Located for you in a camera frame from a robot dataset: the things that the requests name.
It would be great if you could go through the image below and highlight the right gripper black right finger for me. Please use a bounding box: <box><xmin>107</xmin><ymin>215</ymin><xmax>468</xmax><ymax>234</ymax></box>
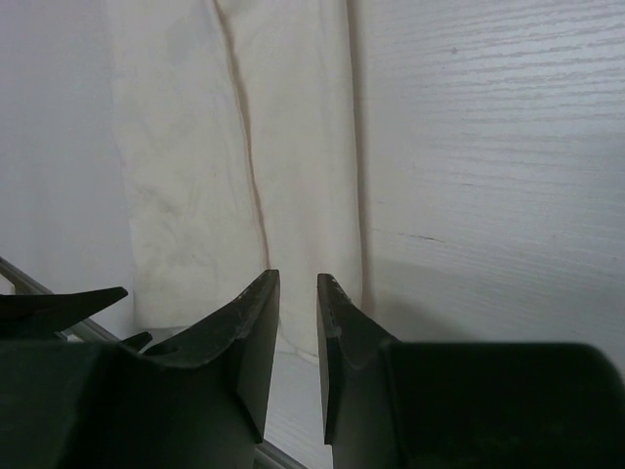
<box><xmin>316</xmin><ymin>274</ymin><xmax>396</xmax><ymax>446</ymax></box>

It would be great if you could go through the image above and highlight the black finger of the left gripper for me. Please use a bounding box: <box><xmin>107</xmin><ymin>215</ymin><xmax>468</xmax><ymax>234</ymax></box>
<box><xmin>1</xmin><ymin>287</ymin><xmax>128</xmax><ymax>335</ymax></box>

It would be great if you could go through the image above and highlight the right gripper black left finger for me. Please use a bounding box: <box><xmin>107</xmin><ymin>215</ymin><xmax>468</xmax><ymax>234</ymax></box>
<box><xmin>116</xmin><ymin>269</ymin><xmax>280</xmax><ymax>446</ymax></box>

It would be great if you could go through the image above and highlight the white t shirt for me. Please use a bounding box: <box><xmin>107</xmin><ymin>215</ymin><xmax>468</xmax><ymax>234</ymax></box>
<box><xmin>105</xmin><ymin>1</ymin><xmax>362</xmax><ymax>356</ymax></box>

